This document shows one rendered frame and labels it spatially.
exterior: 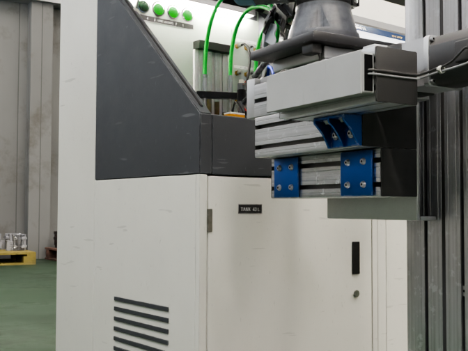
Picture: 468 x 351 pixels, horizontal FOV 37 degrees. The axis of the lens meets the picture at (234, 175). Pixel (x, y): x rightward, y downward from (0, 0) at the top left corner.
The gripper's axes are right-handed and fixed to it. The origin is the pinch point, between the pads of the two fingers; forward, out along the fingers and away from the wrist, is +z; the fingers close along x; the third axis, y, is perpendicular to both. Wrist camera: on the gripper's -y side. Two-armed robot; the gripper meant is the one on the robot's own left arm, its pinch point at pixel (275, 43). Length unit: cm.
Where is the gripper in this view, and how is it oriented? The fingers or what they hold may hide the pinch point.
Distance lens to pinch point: 220.2
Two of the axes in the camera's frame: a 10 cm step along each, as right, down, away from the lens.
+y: 4.5, 6.4, -6.1
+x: 8.8, -2.0, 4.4
